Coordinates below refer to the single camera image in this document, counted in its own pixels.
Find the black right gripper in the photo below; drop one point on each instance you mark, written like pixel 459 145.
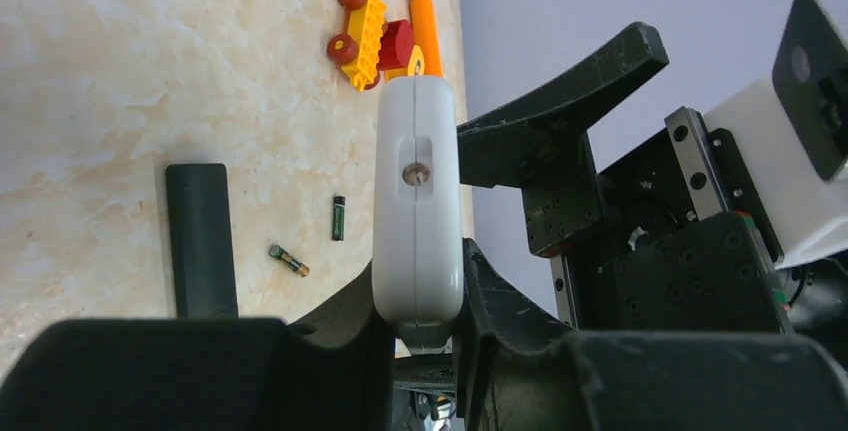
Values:
pixel 671 237

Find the brown gold AAA battery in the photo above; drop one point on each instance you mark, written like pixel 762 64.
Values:
pixel 280 255

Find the orange toy carrot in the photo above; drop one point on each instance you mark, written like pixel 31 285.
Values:
pixel 423 20

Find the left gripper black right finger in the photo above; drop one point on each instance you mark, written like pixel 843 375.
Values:
pixel 519 368

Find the yellow toy car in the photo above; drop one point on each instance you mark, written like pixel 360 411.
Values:
pixel 355 50

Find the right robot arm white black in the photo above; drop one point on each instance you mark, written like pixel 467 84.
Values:
pixel 818 302

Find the white remote control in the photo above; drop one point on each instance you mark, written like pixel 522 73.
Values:
pixel 417 262

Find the black remote control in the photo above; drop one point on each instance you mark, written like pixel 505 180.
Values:
pixel 200 235

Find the dark green AAA battery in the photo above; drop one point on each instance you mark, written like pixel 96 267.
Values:
pixel 338 218

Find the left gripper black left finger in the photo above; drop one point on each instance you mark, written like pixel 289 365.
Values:
pixel 329 370

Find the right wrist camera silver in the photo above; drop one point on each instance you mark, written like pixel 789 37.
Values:
pixel 791 130

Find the red yellow toy piece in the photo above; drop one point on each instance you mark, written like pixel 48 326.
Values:
pixel 399 55

